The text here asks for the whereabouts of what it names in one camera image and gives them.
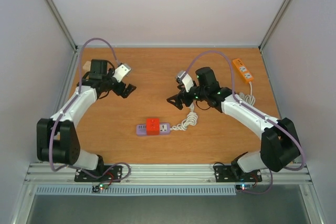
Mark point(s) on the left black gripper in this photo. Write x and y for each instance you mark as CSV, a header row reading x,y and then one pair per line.
x,y
127,91

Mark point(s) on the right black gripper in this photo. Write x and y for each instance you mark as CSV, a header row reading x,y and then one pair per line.
x,y
179,102

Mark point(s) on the red cube socket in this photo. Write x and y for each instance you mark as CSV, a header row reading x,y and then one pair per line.
x,y
152,126

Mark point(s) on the beige cube socket adapter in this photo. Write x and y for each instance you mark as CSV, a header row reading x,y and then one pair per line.
x,y
86,66

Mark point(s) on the orange power strip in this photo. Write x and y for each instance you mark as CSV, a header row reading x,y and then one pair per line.
x,y
242,70

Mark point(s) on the purple power strip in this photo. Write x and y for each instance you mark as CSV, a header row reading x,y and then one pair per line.
x,y
164,129

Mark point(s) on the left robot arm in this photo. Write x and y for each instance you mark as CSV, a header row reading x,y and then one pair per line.
x,y
57,139

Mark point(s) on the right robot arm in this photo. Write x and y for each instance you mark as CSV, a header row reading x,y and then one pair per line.
x,y
279,141

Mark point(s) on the left small circuit board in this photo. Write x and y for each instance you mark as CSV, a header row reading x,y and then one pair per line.
x,y
100,187

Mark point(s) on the small circuit board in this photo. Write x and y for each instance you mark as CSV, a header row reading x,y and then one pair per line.
x,y
244,187
100,187

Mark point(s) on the right small circuit board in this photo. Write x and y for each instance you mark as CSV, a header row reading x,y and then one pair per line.
x,y
244,187

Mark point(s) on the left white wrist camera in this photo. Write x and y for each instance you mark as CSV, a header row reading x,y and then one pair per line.
x,y
122,71

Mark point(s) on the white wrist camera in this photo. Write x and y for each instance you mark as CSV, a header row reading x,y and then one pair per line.
x,y
122,71
185,80

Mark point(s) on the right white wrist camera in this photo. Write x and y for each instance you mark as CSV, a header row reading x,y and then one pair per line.
x,y
185,80

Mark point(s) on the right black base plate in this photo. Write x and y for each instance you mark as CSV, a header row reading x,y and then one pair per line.
x,y
224,174

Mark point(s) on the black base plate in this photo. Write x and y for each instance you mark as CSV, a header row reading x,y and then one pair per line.
x,y
95,176
224,174

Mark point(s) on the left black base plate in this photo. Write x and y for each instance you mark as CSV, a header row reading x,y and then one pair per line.
x,y
95,176

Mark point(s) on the aluminium front rail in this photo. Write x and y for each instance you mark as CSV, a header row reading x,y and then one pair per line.
x,y
160,174

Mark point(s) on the blue slotted cable duct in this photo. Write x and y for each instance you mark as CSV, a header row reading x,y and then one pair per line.
x,y
138,190

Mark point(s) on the left aluminium corner post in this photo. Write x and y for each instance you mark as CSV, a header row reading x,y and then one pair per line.
x,y
56,14

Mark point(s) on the aluminium corner post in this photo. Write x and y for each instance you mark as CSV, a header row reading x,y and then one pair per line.
x,y
56,14
275,22

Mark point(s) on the right aluminium corner post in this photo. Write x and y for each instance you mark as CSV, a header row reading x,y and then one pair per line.
x,y
275,22

